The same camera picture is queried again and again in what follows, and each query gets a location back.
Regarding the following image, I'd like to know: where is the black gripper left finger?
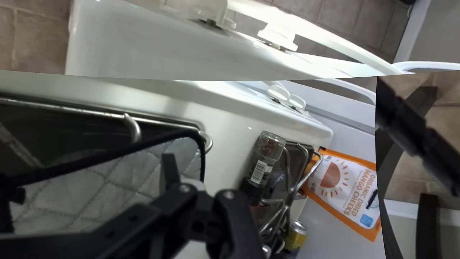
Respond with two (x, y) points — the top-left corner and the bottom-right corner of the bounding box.
(0, 152), (206, 259)

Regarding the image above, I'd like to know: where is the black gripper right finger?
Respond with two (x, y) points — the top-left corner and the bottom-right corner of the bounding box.
(205, 188), (267, 259)

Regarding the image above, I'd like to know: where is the white gas stove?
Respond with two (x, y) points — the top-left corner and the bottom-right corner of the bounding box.
(0, 0), (413, 259)

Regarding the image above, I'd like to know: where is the white stove knob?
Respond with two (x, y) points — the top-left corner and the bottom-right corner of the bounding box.
(267, 82), (291, 102)
(285, 92), (307, 112)

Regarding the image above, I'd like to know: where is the glass spice grinder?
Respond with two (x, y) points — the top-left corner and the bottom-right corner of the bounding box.
(238, 129), (288, 202)

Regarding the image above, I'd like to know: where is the orange dried mango bag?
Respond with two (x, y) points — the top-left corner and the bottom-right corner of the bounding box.
(300, 146), (382, 243)

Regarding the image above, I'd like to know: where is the white oven door handle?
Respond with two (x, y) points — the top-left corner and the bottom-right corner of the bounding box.
(191, 0), (413, 77)

